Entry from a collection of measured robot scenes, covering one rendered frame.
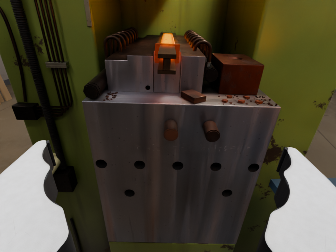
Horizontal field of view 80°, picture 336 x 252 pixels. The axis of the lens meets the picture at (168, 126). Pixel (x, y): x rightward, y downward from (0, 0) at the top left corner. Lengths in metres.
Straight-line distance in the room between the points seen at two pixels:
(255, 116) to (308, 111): 0.33
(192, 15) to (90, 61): 0.47
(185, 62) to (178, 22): 0.48
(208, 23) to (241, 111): 0.56
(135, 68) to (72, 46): 0.23
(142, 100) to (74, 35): 0.28
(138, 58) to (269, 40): 0.34
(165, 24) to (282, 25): 0.45
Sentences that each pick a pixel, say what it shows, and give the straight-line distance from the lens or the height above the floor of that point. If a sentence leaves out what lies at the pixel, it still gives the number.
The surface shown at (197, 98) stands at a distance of 0.39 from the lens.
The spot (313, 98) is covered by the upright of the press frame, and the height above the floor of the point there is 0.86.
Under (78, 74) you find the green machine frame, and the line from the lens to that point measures 0.62.
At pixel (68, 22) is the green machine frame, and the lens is 0.61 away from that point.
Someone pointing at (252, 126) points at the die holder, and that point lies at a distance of 0.44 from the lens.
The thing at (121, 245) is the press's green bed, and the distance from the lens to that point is 0.72.
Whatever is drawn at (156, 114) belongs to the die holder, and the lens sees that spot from 0.39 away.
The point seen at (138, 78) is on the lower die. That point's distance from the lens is 0.43.
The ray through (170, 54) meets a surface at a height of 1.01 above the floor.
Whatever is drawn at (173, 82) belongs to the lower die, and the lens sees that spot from 0.43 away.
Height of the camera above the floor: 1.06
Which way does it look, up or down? 29 degrees down
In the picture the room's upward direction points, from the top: 2 degrees clockwise
